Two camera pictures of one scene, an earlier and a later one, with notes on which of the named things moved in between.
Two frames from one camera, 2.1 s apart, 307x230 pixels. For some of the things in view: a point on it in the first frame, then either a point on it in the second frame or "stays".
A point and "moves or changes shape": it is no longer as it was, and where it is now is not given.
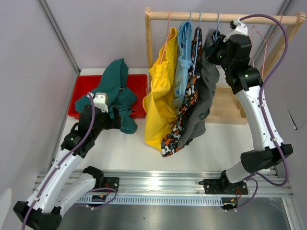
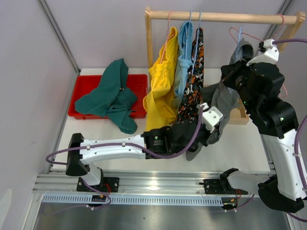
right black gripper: [211, 51] → [230, 71]
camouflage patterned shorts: [176, 138] stays
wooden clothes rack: [226, 108] stays
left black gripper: [112, 122] → [207, 134]
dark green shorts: [112, 85] stays
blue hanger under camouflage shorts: [198, 40] stays
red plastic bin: [138, 84] stays
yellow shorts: [159, 103] stays
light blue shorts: [185, 62] stays
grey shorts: [208, 81] → [217, 95]
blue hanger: [218, 22] moves or changes shape
